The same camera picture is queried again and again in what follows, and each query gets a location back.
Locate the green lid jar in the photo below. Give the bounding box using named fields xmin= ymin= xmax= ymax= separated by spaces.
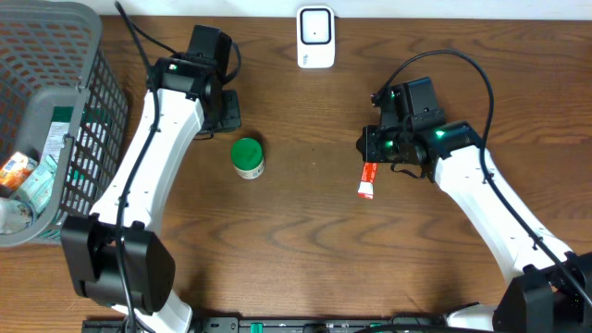
xmin=230 ymin=138 xmax=265 ymax=180

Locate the red snack stick packet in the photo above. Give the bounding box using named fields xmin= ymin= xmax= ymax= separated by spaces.
xmin=357 ymin=163 xmax=378 ymax=200

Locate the green wipes large package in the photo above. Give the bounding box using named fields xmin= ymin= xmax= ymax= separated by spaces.
xmin=42 ymin=106 xmax=73 ymax=163

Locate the light green wipes pack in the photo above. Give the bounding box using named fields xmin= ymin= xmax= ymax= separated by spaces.
xmin=12 ymin=155 xmax=57 ymax=216

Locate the orange small snack packet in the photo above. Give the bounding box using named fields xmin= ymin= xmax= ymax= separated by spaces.
xmin=1 ymin=152 xmax=38 ymax=191

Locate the white blue round tub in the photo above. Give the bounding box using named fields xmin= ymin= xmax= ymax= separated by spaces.
xmin=1 ymin=198 xmax=36 ymax=234

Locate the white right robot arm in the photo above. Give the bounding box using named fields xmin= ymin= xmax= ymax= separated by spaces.
xmin=356 ymin=122 xmax=591 ymax=332

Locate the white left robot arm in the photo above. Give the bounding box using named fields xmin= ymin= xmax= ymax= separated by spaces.
xmin=61 ymin=89 xmax=206 ymax=332

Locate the white barcode scanner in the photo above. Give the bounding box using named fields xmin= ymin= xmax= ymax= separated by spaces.
xmin=296 ymin=6 xmax=336 ymax=69

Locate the grey plastic mesh basket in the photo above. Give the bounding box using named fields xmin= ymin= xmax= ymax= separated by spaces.
xmin=1 ymin=1 xmax=129 ymax=247

